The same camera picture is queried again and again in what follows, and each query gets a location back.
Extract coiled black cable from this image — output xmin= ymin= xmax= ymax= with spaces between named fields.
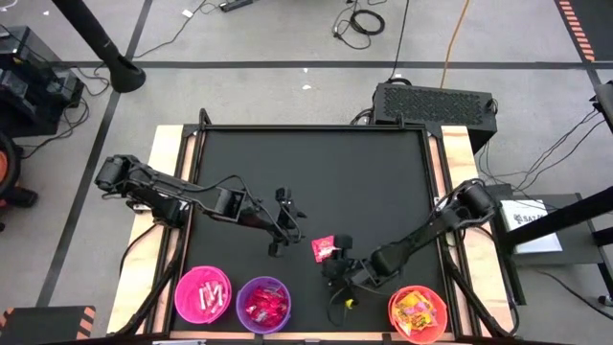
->
xmin=18 ymin=66 xmax=112 ymax=160
xmin=348 ymin=8 xmax=387 ymax=37

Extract black monitor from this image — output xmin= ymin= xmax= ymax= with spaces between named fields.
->
xmin=589 ymin=80 xmax=613 ymax=135

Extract white printed sheet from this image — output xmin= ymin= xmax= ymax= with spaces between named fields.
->
xmin=500 ymin=199 xmax=564 ymax=255

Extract light wooden board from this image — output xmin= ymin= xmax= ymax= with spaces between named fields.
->
xmin=428 ymin=125 xmax=516 ymax=336
xmin=105 ymin=125 xmax=197 ymax=335

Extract black power strip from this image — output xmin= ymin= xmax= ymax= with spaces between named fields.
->
xmin=218 ymin=0 xmax=255 ymax=13

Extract long black cable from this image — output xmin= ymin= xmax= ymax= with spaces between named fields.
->
xmin=386 ymin=0 xmax=411 ymax=81

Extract orange black floor machine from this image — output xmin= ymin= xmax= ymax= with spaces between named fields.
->
xmin=0 ymin=131 xmax=39 ymax=234

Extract black equipment box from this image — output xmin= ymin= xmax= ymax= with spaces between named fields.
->
xmin=0 ymin=26 xmax=86 ymax=139

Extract pink plastic bucket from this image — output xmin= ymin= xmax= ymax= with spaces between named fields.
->
xmin=172 ymin=265 xmax=234 ymax=326

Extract yellow orange cable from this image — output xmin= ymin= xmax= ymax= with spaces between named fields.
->
xmin=439 ymin=0 xmax=473 ymax=90

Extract black table frame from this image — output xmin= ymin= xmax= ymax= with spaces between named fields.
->
xmin=170 ymin=107 xmax=464 ymax=339

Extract black computer tower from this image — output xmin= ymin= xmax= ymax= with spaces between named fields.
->
xmin=372 ymin=81 xmax=499 ymax=154

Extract black mat striped corners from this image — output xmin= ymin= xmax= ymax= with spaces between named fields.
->
xmin=0 ymin=305 xmax=97 ymax=345

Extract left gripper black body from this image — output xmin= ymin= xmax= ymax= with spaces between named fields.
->
xmin=238 ymin=186 xmax=296 ymax=259

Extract thin tangled black cable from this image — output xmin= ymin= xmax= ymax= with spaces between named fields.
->
xmin=331 ymin=0 xmax=374 ymax=52

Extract purple plastic bucket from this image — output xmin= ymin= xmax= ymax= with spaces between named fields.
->
xmin=235 ymin=275 xmax=292 ymax=334

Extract orange plastic bucket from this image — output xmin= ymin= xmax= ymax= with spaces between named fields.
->
xmin=387 ymin=285 xmax=449 ymax=345

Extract black metal stand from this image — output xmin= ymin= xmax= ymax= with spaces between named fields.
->
xmin=492 ymin=184 xmax=613 ymax=308

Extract black pole with round base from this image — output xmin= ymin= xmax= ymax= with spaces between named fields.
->
xmin=51 ymin=0 xmax=148 ymax=95

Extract black mat striped edge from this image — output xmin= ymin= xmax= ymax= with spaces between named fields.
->
xmin=554 ymin=0 xmax=613 ymax=63

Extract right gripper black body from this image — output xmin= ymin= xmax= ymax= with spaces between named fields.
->
xmin=320 ymin=233 xmax=379 ymax=294

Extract black support strut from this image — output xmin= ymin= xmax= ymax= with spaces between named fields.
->
xmin=114 ymin=224 xmax=191 ymax=336
xmin=438 ymin=239 xmax=521 ymax=339

